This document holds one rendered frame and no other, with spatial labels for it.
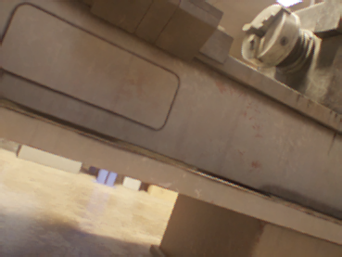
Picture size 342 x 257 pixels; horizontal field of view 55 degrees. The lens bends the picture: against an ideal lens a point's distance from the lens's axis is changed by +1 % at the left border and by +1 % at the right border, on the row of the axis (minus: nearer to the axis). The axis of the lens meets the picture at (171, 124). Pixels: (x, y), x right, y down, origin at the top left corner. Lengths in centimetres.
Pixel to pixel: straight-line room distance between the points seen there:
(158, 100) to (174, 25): 22
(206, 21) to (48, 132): 47
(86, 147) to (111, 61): 28
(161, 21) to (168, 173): 38
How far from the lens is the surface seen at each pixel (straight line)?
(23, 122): 73
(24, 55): 89
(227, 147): 107
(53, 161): 304
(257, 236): 114
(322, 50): 148
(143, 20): 87
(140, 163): 77
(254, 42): 142
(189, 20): 87
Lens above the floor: 49
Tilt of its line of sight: 4 degrees up
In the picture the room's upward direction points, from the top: 20 degrees clockwise
